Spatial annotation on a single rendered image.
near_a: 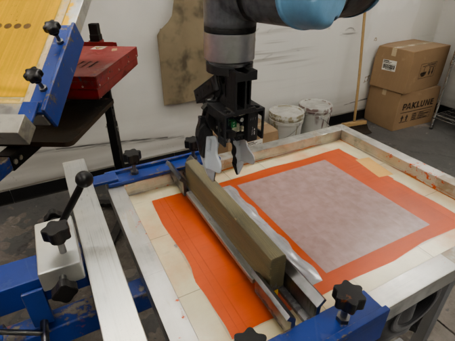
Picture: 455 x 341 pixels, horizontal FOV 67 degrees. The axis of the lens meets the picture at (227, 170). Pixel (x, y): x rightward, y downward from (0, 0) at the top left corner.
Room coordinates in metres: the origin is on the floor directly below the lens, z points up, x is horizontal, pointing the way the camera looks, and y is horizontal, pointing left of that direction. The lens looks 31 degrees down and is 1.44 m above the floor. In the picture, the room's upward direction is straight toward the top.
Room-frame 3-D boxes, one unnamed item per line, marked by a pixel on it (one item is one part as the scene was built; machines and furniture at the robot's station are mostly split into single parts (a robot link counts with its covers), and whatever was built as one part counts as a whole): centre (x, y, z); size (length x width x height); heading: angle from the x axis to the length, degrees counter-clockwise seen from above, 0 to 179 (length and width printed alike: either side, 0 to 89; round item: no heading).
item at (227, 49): (0.53, -0.01, 1.34); 0.08 x 0.08 x 0.05
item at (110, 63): (1.56, 0.70, 1.06); 0.61 x 0.46 x 0.12; 178
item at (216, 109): (0.52, -0.01, 1.26); 0.09 x 0.08 x 0.12; 28
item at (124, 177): (0.77, 0.16, 0.98); 0.30 x 0.05 x 0.07; 118
